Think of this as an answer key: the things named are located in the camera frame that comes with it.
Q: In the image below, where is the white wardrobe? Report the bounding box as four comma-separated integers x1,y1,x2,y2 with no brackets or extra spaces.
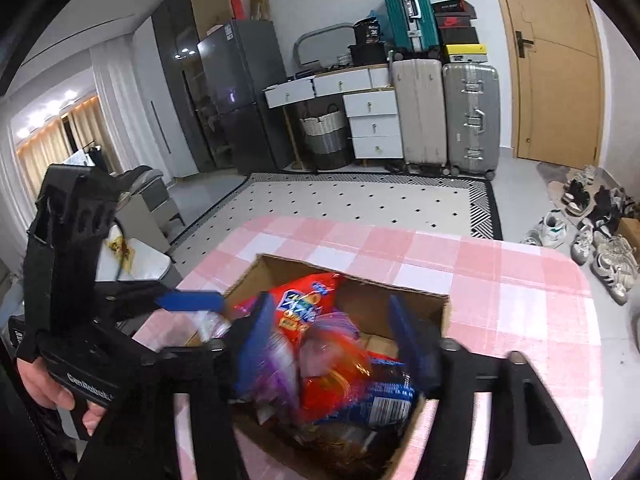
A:
132,17,198,178

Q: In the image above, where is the grey small cabinet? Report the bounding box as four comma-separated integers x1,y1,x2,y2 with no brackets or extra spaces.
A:
112,165,183,256

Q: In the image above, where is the dark glass cabinet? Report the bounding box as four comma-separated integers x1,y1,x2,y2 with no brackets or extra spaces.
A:
151,0,221,173

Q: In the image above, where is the white side cabinet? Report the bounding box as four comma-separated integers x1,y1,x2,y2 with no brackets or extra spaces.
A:
95,237,183,291

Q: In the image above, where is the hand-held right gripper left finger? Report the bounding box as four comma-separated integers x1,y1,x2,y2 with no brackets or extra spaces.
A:
80,293,277,480

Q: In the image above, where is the small cardboard box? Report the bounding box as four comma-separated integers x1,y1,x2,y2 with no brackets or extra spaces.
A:
615,215,640,256

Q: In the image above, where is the large flat cardboard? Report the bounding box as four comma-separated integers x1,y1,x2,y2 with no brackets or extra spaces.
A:
187,0,233,41

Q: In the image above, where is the person's left forearm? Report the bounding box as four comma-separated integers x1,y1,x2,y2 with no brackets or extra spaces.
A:
0,390,88,480

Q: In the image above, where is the black case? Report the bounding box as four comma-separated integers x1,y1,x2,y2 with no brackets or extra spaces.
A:
347,42,391,67

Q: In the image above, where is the white drawer vanity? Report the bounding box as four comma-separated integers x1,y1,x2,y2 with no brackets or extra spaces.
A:
264,65,403,161

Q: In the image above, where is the black printed bag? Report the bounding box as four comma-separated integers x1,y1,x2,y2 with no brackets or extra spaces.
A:
352,17,383,43

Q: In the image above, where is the grey door mat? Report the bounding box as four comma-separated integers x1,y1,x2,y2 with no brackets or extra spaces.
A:
536,160,601,216

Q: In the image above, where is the woven laundry basket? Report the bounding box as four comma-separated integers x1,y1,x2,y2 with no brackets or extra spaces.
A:
299,102,353,171

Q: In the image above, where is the beige curtain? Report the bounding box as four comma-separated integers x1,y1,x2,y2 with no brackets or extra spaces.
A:
17,95,121,186

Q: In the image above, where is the brown cardboard box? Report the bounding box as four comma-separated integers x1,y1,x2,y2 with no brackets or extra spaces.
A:
185,254,451,480

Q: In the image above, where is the silver suitcase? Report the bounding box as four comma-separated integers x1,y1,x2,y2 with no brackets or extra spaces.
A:
442,62,502,178

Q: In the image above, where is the yellow printed plastic bag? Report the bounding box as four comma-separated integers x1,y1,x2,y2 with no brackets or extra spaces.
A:
105,225,138,276

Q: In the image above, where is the grey refrigerator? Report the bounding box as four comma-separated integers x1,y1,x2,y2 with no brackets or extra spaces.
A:
196,20,293,175

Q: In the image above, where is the beige suitcase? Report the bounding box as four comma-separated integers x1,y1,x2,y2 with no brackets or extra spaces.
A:
390,57,448,176

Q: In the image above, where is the red chip bag blue logo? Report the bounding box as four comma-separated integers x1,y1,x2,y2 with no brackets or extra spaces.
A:
232,272,351,336

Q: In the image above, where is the plain black shoe box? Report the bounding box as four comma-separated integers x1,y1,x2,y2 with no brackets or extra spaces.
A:
437,26,480,46

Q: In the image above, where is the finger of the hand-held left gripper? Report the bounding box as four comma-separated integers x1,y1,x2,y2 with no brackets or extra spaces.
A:
154,291,227,312
96,282,174,347

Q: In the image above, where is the arched mirror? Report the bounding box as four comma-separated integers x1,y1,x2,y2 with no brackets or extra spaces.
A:
293,22,356,68

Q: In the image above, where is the dark purple snack packet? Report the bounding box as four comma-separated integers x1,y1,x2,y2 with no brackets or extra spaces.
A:
320,310,361,341

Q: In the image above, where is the pink checked tablecloth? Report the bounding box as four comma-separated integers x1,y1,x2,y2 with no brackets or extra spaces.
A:
135,215,603,480

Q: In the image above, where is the teal suitcase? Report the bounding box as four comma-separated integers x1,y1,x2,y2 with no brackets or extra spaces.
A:
378,0,441,53

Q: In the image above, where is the scattered sneakers group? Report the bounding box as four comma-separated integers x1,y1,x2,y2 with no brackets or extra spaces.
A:
522,165,640,306

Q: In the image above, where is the wooden door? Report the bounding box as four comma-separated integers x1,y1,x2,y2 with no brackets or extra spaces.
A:
487,0,606,171

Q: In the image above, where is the white curtain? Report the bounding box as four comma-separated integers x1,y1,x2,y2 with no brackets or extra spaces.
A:
92,47,168,176

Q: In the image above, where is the yellow black shoe box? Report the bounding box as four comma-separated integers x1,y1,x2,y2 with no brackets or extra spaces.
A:
444,43,488,65

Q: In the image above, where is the person's left hand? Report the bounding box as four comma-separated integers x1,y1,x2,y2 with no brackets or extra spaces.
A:
17,357,110,437

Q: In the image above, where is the diamond patterned rug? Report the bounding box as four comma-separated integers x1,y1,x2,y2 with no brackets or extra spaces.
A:
167,172,503,281

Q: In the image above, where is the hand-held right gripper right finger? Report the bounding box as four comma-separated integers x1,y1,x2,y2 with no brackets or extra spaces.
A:
387,293,594,480

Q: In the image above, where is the black shoe box red print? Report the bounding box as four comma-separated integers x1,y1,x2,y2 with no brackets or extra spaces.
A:
431,0,473,15

